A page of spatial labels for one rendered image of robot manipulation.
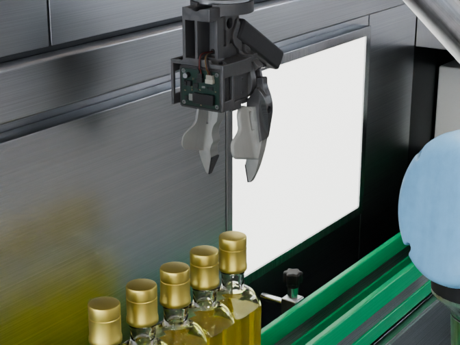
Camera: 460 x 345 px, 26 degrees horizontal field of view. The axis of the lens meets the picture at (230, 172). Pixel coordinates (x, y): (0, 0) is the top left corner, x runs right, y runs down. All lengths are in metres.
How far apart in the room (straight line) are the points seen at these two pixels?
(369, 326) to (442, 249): 0.80
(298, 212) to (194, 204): 0.30
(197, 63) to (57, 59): 0.15
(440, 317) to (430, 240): 1.00
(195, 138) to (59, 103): 0.16
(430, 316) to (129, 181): 0.68
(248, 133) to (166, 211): 0.22
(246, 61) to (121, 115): 0.18
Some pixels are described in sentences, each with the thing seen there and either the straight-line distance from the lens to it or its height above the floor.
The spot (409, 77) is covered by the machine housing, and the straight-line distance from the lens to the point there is 1.97.
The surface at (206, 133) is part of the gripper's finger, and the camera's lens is 1.18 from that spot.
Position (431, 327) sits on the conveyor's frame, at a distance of 1.74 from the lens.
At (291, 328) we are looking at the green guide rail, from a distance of 1.48.
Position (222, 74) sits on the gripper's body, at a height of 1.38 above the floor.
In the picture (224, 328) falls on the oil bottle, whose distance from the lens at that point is 1.20.
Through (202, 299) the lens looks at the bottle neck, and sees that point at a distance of 1.19.
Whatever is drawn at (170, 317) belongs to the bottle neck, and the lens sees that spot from 1.15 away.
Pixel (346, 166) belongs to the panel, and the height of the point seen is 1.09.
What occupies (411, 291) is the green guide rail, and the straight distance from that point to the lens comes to 1.67.
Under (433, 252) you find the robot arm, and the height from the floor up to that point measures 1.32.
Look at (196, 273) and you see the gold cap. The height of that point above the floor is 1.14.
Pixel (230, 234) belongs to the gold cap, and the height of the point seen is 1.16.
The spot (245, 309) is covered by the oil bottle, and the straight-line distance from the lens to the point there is 1.23.
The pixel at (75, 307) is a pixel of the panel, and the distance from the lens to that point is 1.21.
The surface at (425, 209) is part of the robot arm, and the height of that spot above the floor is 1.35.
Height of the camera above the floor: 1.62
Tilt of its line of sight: 19 degrees down
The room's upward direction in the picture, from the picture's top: straight up
